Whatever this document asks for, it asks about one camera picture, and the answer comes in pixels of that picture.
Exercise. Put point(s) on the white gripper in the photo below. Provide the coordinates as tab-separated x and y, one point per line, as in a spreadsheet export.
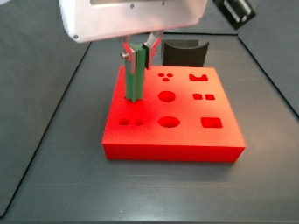
93	20

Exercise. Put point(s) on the green star peg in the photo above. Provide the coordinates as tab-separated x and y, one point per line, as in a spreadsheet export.
136	79

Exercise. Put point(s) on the black curved holder stand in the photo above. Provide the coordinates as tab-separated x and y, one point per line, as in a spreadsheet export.
185	53

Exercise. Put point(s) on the red shape sorter block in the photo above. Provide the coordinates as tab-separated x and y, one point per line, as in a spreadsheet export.
184	121

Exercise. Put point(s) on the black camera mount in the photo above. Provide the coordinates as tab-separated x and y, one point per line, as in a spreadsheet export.
238	11

